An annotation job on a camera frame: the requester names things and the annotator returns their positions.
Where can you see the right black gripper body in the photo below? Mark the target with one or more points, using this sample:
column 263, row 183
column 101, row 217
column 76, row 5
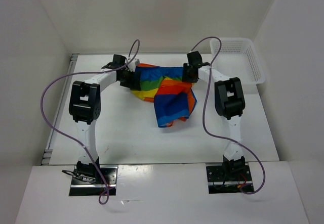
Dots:
column 186, row 68

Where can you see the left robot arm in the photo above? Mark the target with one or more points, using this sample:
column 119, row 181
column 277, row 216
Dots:
column 85, row 108

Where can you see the rainbow striped shorts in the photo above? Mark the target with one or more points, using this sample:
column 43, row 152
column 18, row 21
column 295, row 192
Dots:
column 172, row 98

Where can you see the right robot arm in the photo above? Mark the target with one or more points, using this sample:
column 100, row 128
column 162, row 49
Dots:
column 229, row 103

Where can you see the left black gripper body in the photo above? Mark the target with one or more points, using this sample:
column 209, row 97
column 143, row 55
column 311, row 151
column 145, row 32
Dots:
column 128, row 75

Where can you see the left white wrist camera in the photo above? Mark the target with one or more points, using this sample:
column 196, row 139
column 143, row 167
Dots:
column 131, row 66

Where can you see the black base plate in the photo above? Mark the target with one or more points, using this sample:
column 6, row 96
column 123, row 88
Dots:
column 220, row 182
column 83, row 185

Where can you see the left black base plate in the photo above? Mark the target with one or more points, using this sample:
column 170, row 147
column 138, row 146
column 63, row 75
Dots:
column 83, row 185

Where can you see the aluminium table edge rail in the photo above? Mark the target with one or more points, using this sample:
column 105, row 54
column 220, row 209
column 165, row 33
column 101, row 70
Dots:
column 52, row 136

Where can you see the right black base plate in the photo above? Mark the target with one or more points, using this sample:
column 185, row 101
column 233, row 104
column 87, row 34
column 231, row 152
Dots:
column 220, row 182

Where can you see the white plastic basket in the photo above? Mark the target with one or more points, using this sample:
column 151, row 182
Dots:
column 237, row 57

